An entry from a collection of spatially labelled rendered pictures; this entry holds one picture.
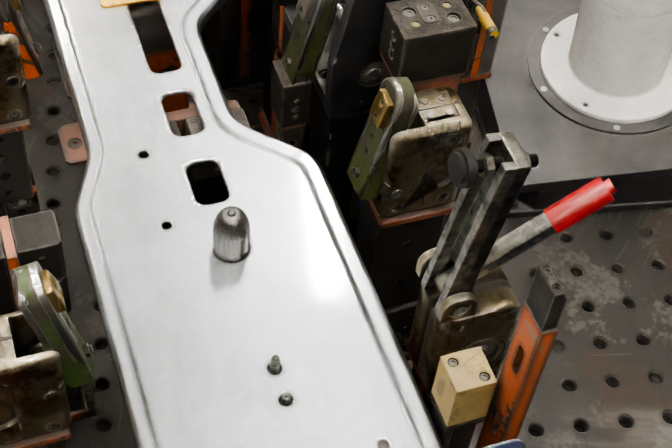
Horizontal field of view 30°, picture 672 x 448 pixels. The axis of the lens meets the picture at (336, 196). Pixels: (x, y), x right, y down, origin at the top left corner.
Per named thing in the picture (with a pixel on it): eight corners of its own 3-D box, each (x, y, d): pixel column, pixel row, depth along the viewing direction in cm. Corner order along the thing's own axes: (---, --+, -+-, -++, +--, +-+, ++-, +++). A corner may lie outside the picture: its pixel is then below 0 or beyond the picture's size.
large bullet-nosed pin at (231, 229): (208, 248, 109) (208, 200, 104) (243, 240, 110) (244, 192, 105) (218, 276, 107) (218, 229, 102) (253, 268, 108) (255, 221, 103)
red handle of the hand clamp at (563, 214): (423, 263, 100) (596, 158, 97) (433, 273, 101) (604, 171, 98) (442, 305, 97) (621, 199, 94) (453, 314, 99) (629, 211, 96)
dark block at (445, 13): (345, 277, 144) (384, 0, 111) (402, 264, 145) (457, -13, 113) (360, 312, 141) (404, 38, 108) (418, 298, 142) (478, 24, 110)
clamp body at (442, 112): (321, 319, 140) (349, 83, 111) (416, 296, 143) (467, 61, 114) (348, 388, 135) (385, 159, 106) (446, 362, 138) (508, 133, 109)
